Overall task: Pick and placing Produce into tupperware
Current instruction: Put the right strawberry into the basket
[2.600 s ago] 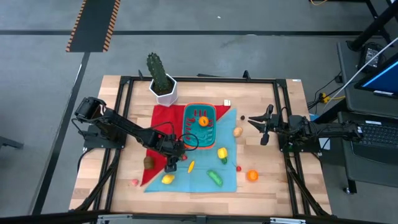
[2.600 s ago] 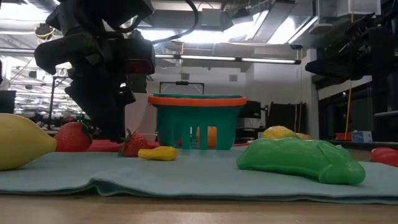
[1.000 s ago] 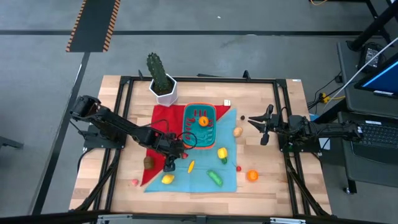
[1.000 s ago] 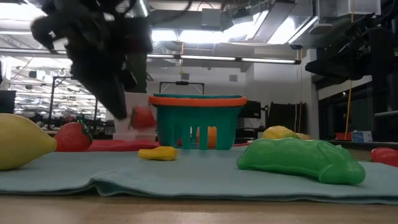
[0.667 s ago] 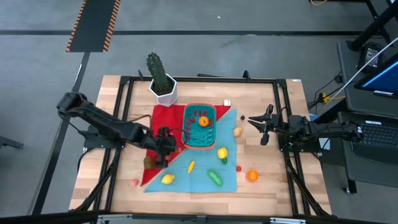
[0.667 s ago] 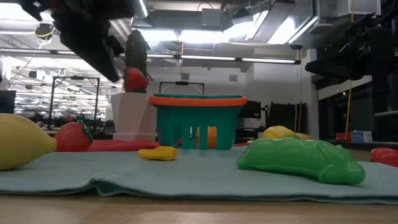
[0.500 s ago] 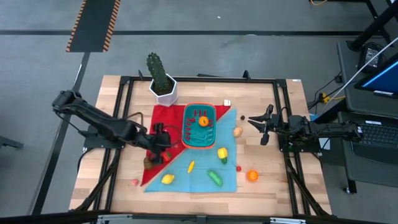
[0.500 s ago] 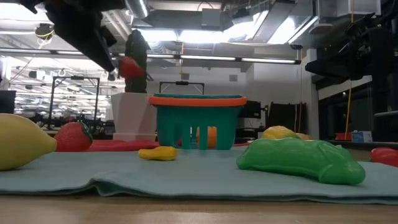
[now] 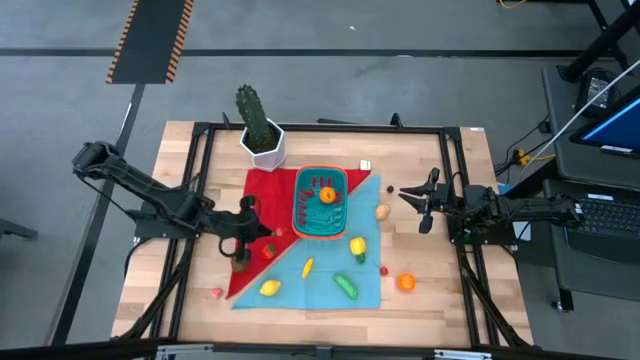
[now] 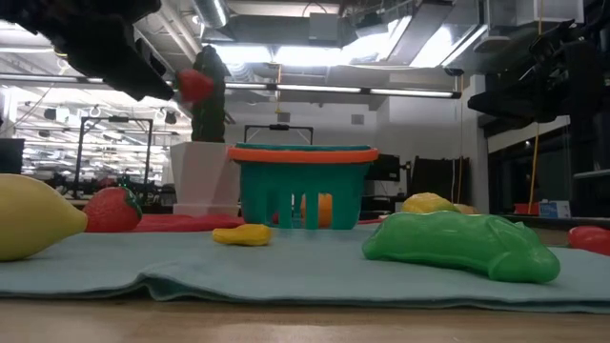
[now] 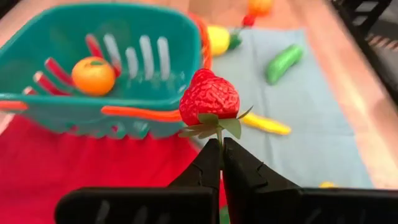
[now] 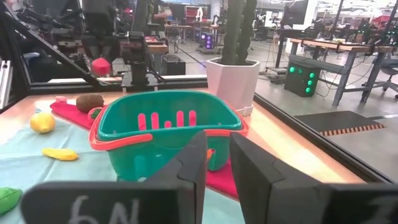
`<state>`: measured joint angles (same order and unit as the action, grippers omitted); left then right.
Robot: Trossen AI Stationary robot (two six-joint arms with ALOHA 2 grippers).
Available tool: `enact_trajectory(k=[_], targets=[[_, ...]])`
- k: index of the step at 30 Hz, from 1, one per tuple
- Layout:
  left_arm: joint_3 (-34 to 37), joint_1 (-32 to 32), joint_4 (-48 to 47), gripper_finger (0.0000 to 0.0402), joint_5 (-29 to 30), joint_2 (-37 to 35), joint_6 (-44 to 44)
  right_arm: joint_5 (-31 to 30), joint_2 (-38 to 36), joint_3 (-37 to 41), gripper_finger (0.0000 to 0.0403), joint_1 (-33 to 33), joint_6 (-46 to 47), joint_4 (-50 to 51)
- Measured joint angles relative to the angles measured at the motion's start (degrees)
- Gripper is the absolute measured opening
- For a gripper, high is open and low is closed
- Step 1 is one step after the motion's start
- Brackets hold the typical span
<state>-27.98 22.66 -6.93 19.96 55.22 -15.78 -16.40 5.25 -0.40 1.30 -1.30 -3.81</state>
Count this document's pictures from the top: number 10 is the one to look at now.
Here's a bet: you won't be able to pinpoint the yellow hanging cable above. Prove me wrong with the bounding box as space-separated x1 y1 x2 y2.
527 121 540 215

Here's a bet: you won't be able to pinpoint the green toy cucumber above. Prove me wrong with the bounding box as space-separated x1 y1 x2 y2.
361 210 562 285

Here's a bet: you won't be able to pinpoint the black monitor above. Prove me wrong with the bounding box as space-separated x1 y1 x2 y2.
364 152 402 183
0 137 26 175

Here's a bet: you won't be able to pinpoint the black metal rig frame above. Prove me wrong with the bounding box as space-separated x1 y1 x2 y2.
73 115 154 200

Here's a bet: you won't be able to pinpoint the yellow toy pepper green stem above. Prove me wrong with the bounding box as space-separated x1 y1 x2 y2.
400 192 461 215

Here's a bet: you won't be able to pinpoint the black panels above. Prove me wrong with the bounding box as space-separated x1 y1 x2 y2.
408 155 472 207

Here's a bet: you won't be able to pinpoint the light blue cloth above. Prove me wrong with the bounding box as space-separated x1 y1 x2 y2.
0 222 610 315

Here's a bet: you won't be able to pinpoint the tall green cactus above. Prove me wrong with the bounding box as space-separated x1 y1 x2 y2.
190 44 228 144

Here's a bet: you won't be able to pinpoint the red toy cherry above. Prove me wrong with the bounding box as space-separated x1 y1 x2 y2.
567 225 610 257

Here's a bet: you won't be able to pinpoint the white angular plant pot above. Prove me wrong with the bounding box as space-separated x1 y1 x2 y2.
169 140 242 217

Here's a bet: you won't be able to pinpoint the orange toy fruit green leaf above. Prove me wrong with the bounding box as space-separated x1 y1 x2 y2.
299 192 334 230

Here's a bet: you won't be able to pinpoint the black frame with camera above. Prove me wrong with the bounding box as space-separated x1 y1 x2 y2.
244 124 315 147

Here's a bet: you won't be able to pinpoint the silver ventilation duct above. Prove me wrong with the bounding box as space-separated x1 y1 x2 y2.
192 0 231 30

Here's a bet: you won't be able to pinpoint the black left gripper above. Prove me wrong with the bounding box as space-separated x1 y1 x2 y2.
0 0 175 103

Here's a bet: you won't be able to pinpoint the teal basket with orange handle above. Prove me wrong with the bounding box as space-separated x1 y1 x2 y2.
226 142 380 232

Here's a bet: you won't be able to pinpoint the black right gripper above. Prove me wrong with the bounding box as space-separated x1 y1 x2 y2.
467 87 573 125

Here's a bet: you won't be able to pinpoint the red toy strawberry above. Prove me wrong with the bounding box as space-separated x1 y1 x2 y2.
81 186 144 234
174 68 216 104

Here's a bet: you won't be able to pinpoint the yellow toy lemon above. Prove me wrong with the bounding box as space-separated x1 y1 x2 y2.
0 172 90 263

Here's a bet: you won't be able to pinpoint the small yellow toy banana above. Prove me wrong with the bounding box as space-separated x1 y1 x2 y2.
212 223 275 248

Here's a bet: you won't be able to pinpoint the blue box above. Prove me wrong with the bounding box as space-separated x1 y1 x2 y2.
539 199 572 220

